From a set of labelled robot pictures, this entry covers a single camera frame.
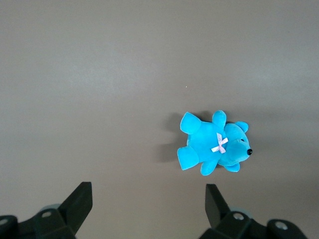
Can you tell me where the blue teddy bear pink bow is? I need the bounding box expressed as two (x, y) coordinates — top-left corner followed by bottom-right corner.
(176, 110), (254, 177)

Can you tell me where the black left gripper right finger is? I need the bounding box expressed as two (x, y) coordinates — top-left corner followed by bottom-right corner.
(199, 183), (307, 239)

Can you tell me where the brown table cloth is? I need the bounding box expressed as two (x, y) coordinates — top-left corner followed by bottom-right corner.
(0, 0), (319, 239)

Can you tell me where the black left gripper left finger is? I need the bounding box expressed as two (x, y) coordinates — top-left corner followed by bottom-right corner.
(0, 182), (93, 239)

